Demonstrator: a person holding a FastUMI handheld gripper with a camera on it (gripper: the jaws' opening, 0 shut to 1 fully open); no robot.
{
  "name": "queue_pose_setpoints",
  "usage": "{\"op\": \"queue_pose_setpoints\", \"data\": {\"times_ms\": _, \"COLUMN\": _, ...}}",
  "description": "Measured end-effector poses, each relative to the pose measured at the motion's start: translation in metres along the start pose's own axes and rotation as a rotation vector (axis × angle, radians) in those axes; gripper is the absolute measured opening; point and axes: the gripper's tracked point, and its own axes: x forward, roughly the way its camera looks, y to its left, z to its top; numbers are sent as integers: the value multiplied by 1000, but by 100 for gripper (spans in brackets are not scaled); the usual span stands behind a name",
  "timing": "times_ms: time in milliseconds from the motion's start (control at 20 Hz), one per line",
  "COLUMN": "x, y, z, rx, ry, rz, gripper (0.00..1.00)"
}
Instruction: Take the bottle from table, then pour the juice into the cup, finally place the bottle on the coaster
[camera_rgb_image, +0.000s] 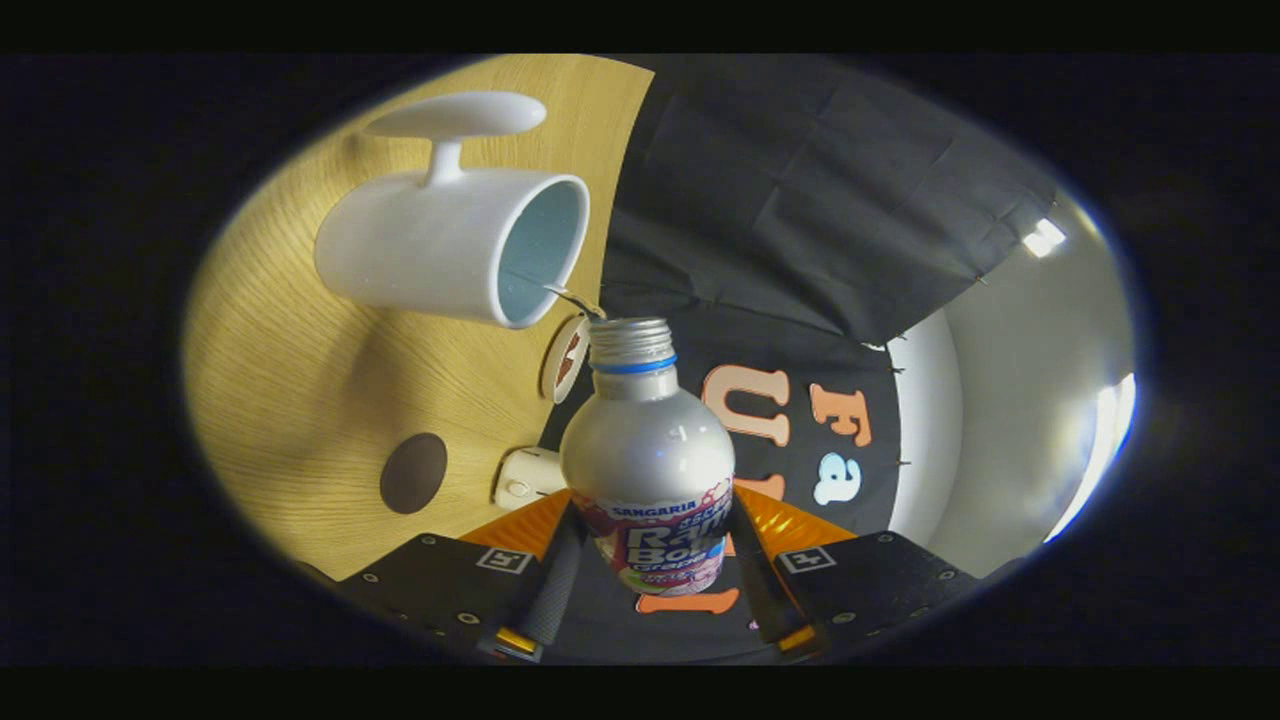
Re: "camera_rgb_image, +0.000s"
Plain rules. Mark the white toaster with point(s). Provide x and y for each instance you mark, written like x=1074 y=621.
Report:
x=530 y=475

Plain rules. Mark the wooden table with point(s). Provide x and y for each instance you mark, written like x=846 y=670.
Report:
x=300 y=400

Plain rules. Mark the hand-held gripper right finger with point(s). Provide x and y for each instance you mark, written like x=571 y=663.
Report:
x=765 y=600

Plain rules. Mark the long ceiling light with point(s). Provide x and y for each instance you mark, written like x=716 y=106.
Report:
x=1100 y=450

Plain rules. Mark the silver juice bottle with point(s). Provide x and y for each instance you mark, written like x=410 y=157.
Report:
x=645 y=450

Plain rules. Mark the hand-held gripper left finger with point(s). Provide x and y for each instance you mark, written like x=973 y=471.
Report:
x=555 y=590

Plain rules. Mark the white cup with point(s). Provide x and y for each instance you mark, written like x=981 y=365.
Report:
x=420 y=240

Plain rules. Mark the dark brown round coaster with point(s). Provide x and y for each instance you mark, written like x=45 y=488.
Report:
x=413 y=473

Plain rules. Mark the white plate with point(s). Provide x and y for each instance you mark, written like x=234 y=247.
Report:
x=552 y=375

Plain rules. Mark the red food pieces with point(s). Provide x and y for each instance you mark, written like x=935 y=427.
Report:
x=572 y=358

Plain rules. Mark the black backdrop cloth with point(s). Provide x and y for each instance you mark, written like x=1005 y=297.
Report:
x=800 y=200

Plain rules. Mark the small ceiling light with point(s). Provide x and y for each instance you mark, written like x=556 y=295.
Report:
x=1043 y=238

